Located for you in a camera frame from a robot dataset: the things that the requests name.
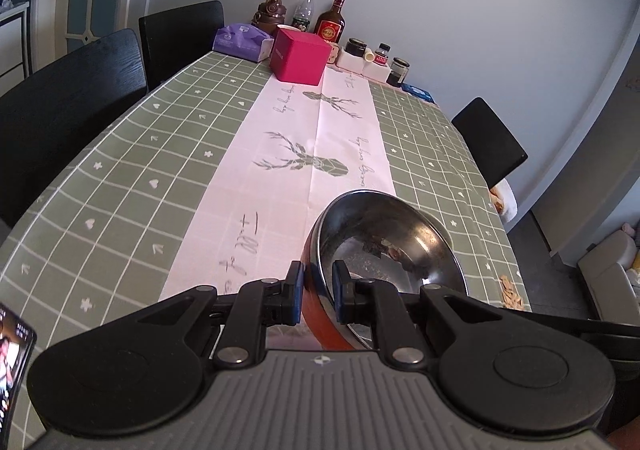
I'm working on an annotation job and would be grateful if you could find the white box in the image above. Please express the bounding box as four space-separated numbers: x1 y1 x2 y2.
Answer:
361 60 391 83
336 50 366 76

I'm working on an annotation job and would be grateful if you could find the pink box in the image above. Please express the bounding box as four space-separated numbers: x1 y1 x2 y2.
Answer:
270 28 332 84

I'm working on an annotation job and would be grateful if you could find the pile of seeds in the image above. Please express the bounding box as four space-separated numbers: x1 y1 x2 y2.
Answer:
499 274 527 311

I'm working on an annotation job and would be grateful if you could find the white deer print table runner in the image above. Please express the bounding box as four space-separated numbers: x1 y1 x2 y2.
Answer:
159 64 398 303

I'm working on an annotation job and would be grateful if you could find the green checkered tablecloth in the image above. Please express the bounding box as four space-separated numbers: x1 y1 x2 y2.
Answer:
0 51 532 436

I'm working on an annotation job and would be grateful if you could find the brown flask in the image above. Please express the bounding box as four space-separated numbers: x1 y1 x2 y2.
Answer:
251 0 287 38

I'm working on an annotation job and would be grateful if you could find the white snack bag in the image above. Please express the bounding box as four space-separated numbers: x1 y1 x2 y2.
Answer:
489 178 519 223

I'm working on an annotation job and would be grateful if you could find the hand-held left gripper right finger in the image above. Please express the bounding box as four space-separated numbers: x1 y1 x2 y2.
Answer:
332 261 531 365

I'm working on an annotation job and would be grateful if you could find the beige sofa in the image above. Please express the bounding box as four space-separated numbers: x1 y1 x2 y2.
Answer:
577 225 640 317

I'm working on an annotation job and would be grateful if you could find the white cabinet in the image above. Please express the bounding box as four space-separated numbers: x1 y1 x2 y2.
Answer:
0 1 31 95

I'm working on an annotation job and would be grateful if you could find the brown liquor bottle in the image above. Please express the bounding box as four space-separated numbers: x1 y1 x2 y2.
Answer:
315 0 348 45

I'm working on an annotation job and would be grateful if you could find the black chair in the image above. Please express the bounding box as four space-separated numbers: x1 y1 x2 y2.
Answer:
0 28 149 231
451 97 529 189
138 0 226 91

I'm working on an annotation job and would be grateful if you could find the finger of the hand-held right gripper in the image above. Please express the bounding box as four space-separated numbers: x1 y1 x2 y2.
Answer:
520 312 640 338

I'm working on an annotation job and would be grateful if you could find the purple tissue pack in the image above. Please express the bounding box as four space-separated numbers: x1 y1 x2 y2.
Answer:
212 24 274 63

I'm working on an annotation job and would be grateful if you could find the smartphone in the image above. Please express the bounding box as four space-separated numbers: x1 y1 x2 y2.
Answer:
0 302 38 434

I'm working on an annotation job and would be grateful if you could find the clear plastic water bottle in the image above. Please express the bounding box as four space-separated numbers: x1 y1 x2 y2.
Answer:
290 0 318 33

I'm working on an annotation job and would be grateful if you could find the orange stainless steel bowl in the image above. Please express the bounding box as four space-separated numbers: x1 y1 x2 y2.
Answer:
301 190 469 352

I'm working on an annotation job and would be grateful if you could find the blue packet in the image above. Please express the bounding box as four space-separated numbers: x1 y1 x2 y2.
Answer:
400 84 435 104

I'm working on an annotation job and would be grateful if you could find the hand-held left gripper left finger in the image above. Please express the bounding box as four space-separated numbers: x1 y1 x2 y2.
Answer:
115 262 306 365

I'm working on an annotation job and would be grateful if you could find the dark glass jar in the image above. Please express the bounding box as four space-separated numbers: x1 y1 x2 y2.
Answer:
387 58 410 88

